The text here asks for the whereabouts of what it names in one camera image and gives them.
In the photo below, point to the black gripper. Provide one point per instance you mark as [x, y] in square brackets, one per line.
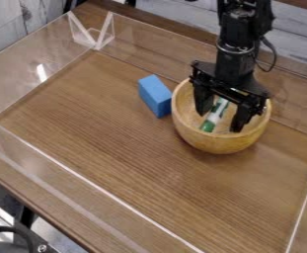
[244, 92]

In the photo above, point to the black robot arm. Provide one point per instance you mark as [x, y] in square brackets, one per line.
[245, 21]

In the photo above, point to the blue rectangular block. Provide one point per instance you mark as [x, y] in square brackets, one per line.
[156, 95]

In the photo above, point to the brown wooden bowl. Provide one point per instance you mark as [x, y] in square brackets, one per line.
[221, 141]

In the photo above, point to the clear acrylic corner bracket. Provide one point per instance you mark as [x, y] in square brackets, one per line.
[91, 37]

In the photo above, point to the green and white marker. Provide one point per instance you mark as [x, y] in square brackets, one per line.
[216, 115]

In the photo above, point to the black metal frame piece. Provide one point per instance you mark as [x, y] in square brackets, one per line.
[41, 245]

